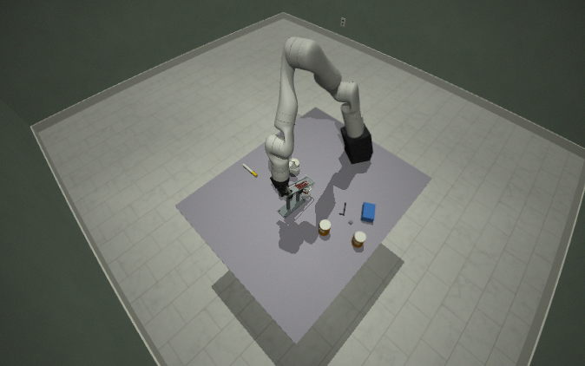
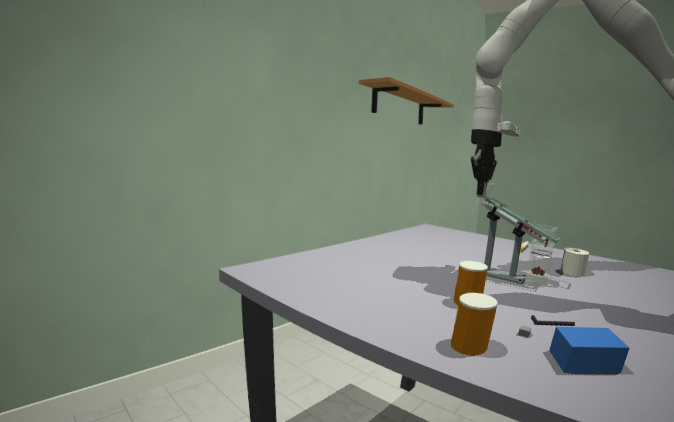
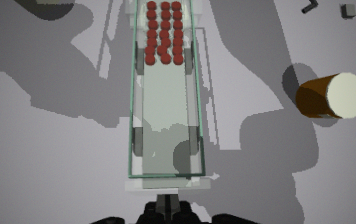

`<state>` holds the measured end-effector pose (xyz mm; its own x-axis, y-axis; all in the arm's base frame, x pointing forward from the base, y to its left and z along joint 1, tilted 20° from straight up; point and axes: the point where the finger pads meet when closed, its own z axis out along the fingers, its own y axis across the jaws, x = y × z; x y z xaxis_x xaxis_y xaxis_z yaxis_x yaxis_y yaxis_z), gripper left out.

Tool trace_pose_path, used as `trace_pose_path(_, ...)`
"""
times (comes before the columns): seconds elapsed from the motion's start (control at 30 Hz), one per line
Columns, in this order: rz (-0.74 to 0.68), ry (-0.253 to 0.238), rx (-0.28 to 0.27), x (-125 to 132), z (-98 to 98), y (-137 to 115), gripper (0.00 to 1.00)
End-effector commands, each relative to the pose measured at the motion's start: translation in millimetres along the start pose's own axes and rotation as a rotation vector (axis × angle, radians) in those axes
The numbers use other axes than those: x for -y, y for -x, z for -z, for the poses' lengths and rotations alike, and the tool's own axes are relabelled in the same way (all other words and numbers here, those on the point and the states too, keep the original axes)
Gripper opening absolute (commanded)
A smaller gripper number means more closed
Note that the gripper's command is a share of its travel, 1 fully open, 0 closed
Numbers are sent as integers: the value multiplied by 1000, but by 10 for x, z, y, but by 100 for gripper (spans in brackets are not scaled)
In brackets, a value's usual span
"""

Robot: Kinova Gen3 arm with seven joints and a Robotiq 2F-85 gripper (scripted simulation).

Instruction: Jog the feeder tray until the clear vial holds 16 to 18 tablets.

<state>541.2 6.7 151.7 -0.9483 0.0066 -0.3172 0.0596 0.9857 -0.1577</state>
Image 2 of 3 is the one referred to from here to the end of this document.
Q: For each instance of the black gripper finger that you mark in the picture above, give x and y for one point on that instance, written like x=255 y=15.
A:
x=492 y=165
x=477 y=166

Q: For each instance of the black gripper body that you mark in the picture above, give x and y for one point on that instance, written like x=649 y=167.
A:
x=485 y=139

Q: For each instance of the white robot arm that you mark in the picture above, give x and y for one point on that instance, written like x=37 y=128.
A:
x=628 y=22

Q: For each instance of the blue rectangular block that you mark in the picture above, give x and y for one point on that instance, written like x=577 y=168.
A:
x=588 y=350

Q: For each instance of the clear glass vial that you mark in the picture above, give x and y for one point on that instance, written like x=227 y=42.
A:
x=538 y=270

